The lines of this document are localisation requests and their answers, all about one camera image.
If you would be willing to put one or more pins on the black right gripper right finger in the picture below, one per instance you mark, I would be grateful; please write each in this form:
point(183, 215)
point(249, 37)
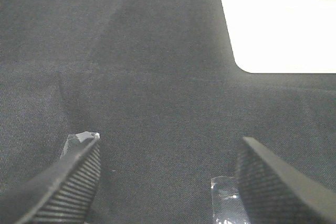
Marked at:
point(272, 191)

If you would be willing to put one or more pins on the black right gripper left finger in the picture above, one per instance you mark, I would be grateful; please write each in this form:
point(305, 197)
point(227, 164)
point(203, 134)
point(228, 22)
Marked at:
point(63, 193)

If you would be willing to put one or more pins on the clear tape strip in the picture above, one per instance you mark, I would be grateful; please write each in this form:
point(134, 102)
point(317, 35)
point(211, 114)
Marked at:
point(227, 205)

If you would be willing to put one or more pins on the clear tape piece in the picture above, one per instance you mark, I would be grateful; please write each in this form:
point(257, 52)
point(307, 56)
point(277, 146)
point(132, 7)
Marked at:
point(75, 139)

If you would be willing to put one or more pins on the black table cloth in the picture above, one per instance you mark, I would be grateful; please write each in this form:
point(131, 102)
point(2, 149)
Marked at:
point(157, 80)

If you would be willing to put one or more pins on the white plastic basket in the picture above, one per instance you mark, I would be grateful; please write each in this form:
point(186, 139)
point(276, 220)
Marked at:
point(282, 36)

